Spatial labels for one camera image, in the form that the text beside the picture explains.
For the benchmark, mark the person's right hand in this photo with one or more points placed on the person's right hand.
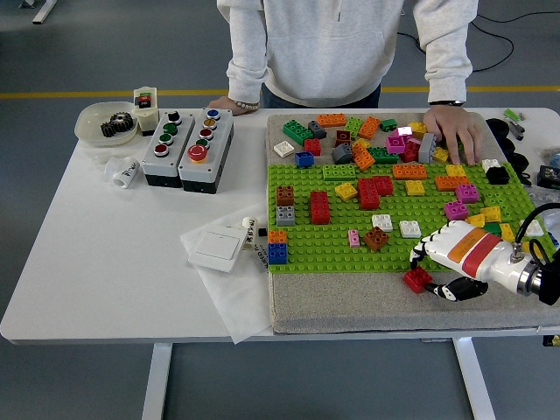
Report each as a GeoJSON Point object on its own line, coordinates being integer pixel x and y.
{"type": "Point", "coordinates": [223, 105]}

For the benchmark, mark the person's left hand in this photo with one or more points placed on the person's left hand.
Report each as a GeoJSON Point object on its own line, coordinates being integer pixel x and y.
{"type": "Point", "coordinates": [455, 127]}

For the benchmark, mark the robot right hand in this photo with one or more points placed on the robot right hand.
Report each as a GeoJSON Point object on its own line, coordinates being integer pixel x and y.
{"type": "Point", "coordinates": [472, 251]}

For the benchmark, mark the red square brick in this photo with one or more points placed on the red square brick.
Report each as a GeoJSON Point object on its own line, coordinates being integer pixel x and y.
{"type": "Point", "coordinates": [384, 185]}
{"type": "Point", "coordinates": [415, 277]}
{"type": "Point", "coordinates": [312, 147]}

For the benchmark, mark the white square brick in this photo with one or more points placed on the white square brick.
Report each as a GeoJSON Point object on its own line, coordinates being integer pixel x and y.
{"type": "Point", "coordinates": [284, 149]}
{"type": "Point", "coordinates": [490, 164]}
{"type": "Point", "coordinates": [409, 228]}
{"type": "Point", "coordinates": [382, 222]}
{"type": "Point", "coordinates": [534, 227]}

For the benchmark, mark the yellow square brick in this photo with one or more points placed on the yellow square brick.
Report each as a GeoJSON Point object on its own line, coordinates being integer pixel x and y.
{"type": "Point", "coordinates": [441, 155]}
{"type": "Point", "coordinates": [346, 191]}
{"type": "Point", "coordinates": [456, 170]}
{"type": "Point", "coordinates": [414, 187]}

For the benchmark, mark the brown square brick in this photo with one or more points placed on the brown square brick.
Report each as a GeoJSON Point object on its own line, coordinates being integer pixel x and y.
{"type": "Point", "coordinates": [284, 195]}
{"type": "Point", "coordinates": [376, 239]}

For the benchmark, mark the person's right forearm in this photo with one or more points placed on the person's right forearm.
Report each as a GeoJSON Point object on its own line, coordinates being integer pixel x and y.
{"type": "Point", "coordinates": [247, 74]}

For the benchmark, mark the person's left forearm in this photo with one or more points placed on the person's left forearm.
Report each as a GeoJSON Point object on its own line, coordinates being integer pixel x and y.
{"type": "Point", "coordinates": [450, 74]}

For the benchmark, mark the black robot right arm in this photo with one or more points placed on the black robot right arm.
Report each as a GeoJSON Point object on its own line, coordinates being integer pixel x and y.
{"type": "Point", "coordinates": [550, 280]}

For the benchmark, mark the blue toy brick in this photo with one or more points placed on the blue toy brick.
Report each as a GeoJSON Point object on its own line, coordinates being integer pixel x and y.
{"type": "Point", "coordinates": [555, 239]}

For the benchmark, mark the green toy baseplate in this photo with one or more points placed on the green toy baseplate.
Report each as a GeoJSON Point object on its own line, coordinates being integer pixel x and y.
{"type": "Point", "coordinates": [328, 258]}

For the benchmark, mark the dark green square brick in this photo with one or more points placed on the dark green square brick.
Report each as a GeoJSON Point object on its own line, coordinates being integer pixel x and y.
{"type": "Point", "coordinates": [492, 227]}

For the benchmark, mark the grey long brick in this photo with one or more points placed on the grey long brick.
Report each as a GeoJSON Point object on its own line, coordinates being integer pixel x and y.
{"type": "Point", "coordinates": [428, 148]}

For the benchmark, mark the narrow yellow brick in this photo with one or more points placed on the narrow yellow brick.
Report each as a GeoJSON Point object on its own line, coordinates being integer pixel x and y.
{"type": "Point", "coordinates": [506, 231]}

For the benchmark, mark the emergency stop control box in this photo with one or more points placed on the emergency stop control box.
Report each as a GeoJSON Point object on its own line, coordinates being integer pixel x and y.
{"type": "Point", "coordinates": [221, 144]}

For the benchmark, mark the pink square brick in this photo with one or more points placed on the pink square brick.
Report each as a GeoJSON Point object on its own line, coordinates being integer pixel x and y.
{"type": "Point", "coordinates": [456, 210]}
{"type": "Point", "coordinates": [466, 193]}
{"type": "Point", "coordinates": [396, 144]}

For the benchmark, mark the pink hollow brick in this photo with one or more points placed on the pink hollow brick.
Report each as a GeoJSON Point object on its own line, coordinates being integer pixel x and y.
{"type": "Point", "coordinates": [404, 130]}

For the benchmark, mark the orange long brick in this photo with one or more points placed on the orange long brick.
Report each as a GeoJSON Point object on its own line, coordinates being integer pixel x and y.
{"type": "Point", "coordinates": [331, 120]}
{"type": "Point", "coordinates": [363, 157]}
{"type": "Point", "coordinates": [409, 171]}
{"type": "Point", "coordinates": [369, 127]}
{"type": "Point", "coordinates": [450, 183]}

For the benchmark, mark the small green plastic part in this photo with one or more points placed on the small green plastic part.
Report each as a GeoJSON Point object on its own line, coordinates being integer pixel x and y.
{"type": "Point", "coordinates": [510, 114]}

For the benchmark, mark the small metal clip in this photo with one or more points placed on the small metal clip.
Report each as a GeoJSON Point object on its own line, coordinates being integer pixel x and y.
{"type": "Point", "coordinates": [517, 130]}

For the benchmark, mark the black square brick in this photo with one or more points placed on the black square brick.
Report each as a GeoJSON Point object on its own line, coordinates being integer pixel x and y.
{"type": "Point", "coordinates": [497, 175]}

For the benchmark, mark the small dark green brick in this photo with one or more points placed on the small dark green brick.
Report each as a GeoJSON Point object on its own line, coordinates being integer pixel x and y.
{"type": "Point", "coordinates": [388, 125]}

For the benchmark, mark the dark green long brick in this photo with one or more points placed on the dark green long brick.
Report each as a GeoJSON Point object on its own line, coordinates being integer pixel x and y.
{"type": "Point", "coordinates": [297, 132]}
{"type": "Point", "coordinates": [384, 155]}

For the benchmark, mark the clear plastic bag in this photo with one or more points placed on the clear plastic bag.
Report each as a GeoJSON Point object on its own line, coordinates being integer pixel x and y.
{"type": "Point", "coordinates": [537, 192]}

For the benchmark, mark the four-button control box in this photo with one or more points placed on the four-button control box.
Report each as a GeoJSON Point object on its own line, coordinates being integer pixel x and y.
{"type": "Point", "coordinates": [161, 170]}

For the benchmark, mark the grey slope brick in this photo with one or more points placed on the grey slope brick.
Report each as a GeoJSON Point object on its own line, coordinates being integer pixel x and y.
{"type": "Point", "coordinates": [317, 129]}
{"type": "Point", "coordinates": [342, 154]}

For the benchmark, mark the blue square brick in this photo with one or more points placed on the blue square brick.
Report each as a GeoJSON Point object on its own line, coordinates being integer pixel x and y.
{"type": "Point", "coordinates": [304, 159]}
{"type": "Point", "coordinates": [277, 254]}

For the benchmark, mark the black metal gear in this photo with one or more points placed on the black metal gear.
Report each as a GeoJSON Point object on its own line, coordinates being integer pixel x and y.
{"type": "Point", "coordinates": [108, 130]}
{"type": "Point", "coordinates": [125, 121]}

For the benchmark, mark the black box green label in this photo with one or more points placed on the black box green label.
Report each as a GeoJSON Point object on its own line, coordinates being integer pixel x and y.
{"type": "Point", "coordinates": [549, 175]}

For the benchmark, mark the light blue object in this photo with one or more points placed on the light blue object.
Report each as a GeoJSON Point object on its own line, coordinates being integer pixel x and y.
{"type": "Point", "coordinates": [555, 159]}

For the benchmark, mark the red long brick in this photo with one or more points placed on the red long brick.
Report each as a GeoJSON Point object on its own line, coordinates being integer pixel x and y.
{"type": "Point", "coordinates": [319, 207]}
{"type": "Point", "coordinates": [367, 194]}

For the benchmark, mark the dark maroon square brick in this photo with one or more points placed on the dark maroon square brick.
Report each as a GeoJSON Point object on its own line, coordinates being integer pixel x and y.
{"type": "Point", "coordinates": [343, 137]}

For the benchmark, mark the person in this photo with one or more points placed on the person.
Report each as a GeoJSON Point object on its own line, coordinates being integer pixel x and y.
{"type": "Point", "coordinates": [328, 52]}

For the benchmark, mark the white pipe fitting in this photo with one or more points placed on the white pipe fitting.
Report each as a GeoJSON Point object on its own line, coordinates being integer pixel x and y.
{"type": "Point", "coordinates": [127, 172]}

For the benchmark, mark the black yellow warning label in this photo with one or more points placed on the black yellow warning label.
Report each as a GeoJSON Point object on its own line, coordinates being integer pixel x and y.
{"type": "Point", "coordinates": [551, 341]}

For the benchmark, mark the narrow pink brick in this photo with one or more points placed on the narrow pink brick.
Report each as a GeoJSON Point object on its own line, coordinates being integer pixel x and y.
{"type": "Point", "coordinates": [353, 239]}

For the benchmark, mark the lime green long brick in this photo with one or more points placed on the lime green long brick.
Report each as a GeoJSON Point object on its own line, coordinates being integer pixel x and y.
{"type": "Point", "coordinates": [339, 172]}

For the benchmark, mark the white labelled tube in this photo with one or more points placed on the white labelled tube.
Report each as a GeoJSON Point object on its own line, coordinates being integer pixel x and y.
{"type": "Point", "coordinates": [250, 228]}

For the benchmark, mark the grey square brick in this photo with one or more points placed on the grey square brick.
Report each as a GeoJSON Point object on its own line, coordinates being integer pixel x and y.
{"type": "Point", "coordinates": [284, 215]}

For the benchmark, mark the small black cap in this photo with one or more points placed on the small black cap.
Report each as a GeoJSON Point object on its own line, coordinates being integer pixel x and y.
{"type": "Point", "coordinates": [263, 231]}

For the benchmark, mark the white plastic bowl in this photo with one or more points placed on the white plastic bowl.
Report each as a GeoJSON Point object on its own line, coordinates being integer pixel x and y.
{"type": "Point", "coordinates": [89, 124]}

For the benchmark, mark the orange square brick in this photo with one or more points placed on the orange square brick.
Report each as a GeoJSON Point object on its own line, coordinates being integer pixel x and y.
{"type": "Point", "coordinates": [276, 238]}

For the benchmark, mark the grey-brown mat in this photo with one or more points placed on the grey-brown mat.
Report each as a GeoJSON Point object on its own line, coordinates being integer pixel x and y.
{"type": "Point", "coordinates": [332, 306]}

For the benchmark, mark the white printed tube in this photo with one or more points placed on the white printed tube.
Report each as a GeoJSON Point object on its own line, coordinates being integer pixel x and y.
{"type": "Point", "coordinates": [261, 259]}

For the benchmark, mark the white tissue paper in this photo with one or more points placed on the white tissue paper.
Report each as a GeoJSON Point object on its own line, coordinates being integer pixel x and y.
{"type": "Point", "coordinates": [238, 302]}

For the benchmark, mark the distant white table leg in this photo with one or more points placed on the distant white table leg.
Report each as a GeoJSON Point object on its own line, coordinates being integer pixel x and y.
{"type": "Point", "coordinates": [40, 13]}

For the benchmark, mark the small cream switch box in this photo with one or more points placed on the small cream switch box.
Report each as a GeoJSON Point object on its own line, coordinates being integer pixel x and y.
{"type": "Point", "coordinates": [148, 119]}

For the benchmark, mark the white wall switch plate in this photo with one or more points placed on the white wall switch plate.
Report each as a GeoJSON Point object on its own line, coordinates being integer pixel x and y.
{"type": "Point", "coordinates": [216, 249]}

